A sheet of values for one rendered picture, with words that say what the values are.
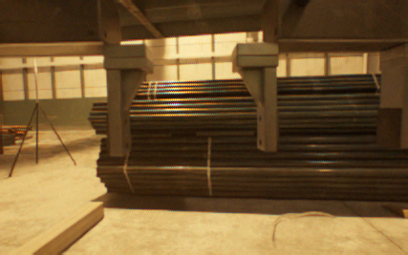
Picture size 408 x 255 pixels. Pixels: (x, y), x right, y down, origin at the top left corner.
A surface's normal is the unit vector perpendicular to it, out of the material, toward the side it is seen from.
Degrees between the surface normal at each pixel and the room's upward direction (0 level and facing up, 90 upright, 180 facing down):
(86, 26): 90
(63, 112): 90
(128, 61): 90
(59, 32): 90
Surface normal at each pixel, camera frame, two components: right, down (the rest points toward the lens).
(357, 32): 0.04, 0.07
